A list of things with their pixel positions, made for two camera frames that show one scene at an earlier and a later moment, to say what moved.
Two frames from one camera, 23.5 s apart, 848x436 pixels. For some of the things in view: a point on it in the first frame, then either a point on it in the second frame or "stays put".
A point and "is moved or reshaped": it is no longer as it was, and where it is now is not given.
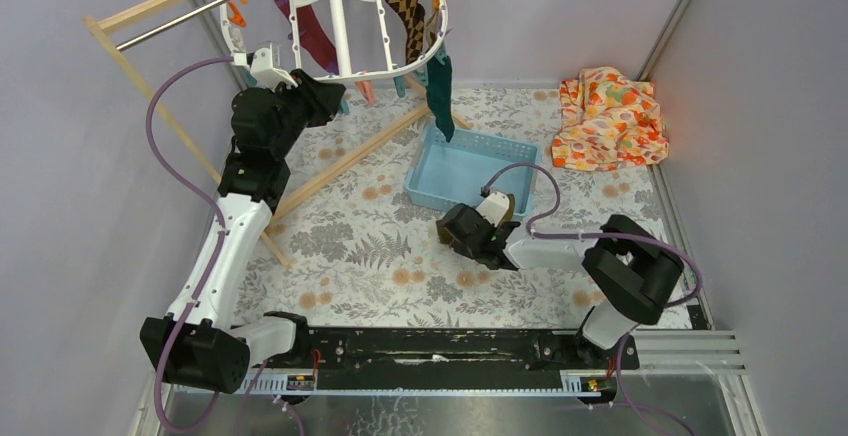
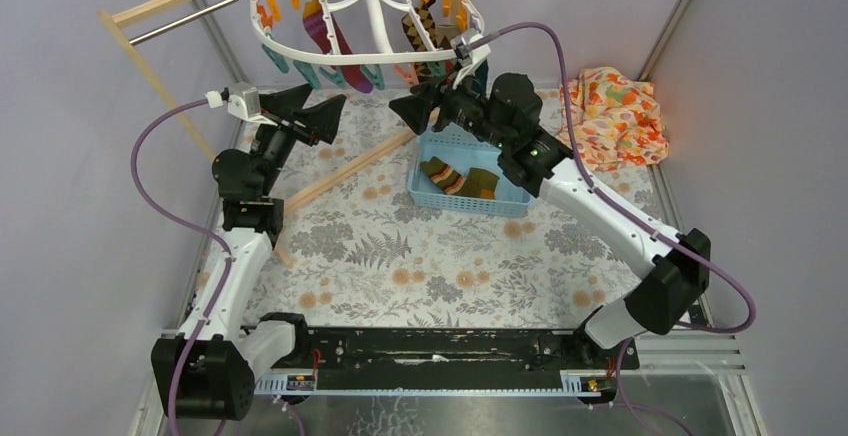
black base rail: (449, 358) stays put
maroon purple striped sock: (313, 38) to (315, 25)
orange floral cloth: (608, 122) stays put
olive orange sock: (446, 234) to (480, 183)
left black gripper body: (321, 95) to (289, 124)
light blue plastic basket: (450, 174) stays put
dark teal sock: (439, 94) is moved or reshaped
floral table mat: (344, 247) stays put
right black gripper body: (464, 250) to (466, 110)
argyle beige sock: (432, 28) to (445, 34)
